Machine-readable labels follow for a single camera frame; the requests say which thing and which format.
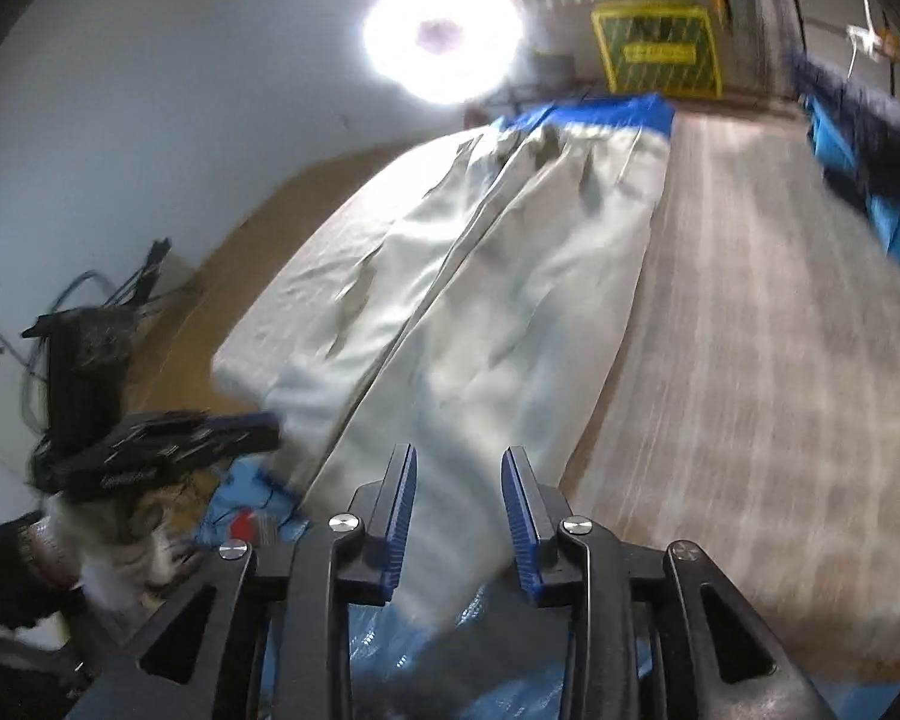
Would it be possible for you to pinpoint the plaid bed blanket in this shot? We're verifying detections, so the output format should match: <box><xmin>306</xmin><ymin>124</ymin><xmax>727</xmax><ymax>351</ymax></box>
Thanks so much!
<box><xmin>210</xmin><ymin>112</ymin><xmax>900</xmax><ymax>698</ymax></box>

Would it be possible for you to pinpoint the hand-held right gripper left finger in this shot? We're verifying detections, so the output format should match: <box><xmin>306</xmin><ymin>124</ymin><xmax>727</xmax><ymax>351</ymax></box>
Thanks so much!
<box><xmin>67</xmin><ymin>444</ymin><xmax>418</xmax><ymax>720</ymax></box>

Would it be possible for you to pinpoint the bright round floor lamp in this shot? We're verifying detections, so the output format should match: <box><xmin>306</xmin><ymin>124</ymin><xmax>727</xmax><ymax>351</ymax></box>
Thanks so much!
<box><xmin>364</xmin><ymin>0</ymin><xmax>527</xmax><ymax>106</ymax></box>

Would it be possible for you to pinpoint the white cloth garment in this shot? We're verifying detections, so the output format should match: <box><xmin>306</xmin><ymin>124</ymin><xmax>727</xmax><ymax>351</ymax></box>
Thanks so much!
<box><xmin>270</xmin><ymin>92</ymin><xmax>677</xmax><ymax>623</ymax></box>

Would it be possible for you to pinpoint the black folded garment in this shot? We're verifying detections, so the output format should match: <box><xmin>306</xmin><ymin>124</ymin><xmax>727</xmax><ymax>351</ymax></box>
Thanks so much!
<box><xmin>790</xmin><ymin>51</ymin><xmax>900</xmax><ymax>192</ymax></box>

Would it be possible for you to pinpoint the yellow patterned storage box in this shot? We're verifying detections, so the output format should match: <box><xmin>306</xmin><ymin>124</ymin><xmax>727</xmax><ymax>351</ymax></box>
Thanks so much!
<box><xmin>591</xmin><ymin>0</ymin><xmax>727</xmax><ymax>98</ymax></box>

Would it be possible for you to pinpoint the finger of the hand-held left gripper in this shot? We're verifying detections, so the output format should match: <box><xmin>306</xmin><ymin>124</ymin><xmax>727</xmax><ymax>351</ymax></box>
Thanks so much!
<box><xmin>54</xmin><ymin>431</ymin><xmax>281</xmax><ymax>500</ymax></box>
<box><xmin>116</xmin><ymin>410</ymin><xmax>281</xmax><ymax>445</ymax></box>

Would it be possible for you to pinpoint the person's left hand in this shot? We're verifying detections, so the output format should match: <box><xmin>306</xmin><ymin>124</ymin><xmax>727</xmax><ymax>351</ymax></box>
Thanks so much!
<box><xmin>45</xmin><ymin>486</ymin><xmax>190</xmax><ymax>610</ymax></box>

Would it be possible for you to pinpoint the blue shiny sheet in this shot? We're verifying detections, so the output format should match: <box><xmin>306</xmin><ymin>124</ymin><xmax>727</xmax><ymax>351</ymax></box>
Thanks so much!
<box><xmin>193</xmin><ymin>457</ymin><xmax>571</xmax><ymax>720</ymax></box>

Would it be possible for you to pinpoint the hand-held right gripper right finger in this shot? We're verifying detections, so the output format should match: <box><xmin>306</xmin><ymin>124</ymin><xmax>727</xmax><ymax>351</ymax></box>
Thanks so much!
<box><xmin>501</xmin><ymin>447</ymin><xmax>833</xmax><ymax>720</ymax></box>

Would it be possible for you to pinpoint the black cable bundle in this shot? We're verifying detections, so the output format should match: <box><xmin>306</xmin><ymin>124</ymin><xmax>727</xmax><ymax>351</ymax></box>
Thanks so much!
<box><xmin>15</xmin><ymin>238</ymin><xmax>175</xmax><ymax>421</ymax></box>

